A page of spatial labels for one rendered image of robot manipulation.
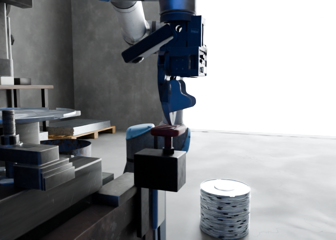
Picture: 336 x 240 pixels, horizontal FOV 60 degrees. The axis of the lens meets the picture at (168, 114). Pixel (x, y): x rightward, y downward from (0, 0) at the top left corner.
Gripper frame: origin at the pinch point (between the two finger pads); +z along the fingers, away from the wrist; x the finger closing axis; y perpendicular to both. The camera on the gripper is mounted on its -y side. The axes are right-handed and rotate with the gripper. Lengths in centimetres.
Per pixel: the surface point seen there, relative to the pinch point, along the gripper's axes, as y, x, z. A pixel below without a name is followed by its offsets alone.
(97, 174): -10.5, -9.8, 10.0
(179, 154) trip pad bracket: 2.6, -0.7, 7.1
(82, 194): -10.5, -14.6, 12.0
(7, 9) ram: -26.0, -14.0, -20.6
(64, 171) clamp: -7.7, -22.3, 5.6
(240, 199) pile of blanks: 5, 103, 56
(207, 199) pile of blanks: -13, 101, 57
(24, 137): -28.0, -9.9, 4.0
